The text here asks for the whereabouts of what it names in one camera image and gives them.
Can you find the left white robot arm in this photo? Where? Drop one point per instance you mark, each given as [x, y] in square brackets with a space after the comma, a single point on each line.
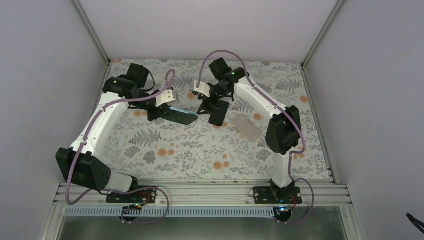
[81, 163]

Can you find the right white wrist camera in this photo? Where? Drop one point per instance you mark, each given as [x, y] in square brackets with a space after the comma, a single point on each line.
[201, 88]

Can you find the black phone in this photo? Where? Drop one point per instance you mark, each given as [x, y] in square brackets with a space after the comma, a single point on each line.
[179, 117]

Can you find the floral patterned table mat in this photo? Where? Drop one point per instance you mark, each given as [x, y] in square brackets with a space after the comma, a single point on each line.
[161, 149]

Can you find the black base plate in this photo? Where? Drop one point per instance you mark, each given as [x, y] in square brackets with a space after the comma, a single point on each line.
[263, 195]
[132, 195]

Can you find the black smartphone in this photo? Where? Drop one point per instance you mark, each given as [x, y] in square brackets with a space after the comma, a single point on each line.
[218, 116]

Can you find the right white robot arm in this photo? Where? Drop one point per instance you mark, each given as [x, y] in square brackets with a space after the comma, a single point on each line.
[284, 124]

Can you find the black object at corner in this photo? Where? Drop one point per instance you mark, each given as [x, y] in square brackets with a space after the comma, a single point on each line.
[416, 222]

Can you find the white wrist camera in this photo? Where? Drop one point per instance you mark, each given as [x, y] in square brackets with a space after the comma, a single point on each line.
[167, 97]
[201, 88]

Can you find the aluminium rail frame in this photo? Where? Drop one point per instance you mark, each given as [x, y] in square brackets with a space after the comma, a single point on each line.
[207, 198]

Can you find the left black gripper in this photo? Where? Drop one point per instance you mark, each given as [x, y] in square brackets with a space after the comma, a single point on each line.
[160, 113]

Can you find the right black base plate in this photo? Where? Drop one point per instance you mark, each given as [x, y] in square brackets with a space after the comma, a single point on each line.
[263, 195]

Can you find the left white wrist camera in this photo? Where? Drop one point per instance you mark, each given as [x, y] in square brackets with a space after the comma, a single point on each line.
[167, 97]

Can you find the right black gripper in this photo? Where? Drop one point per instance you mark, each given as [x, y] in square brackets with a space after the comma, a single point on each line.
[207, 101]

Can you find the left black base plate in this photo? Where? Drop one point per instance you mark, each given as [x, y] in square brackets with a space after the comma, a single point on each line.
[132, 195]

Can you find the light blue phone case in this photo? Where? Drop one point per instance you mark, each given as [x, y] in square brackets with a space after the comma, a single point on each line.
[183, 111]

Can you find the beige phone case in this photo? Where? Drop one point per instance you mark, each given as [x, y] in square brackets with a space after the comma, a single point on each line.
[247, 127]

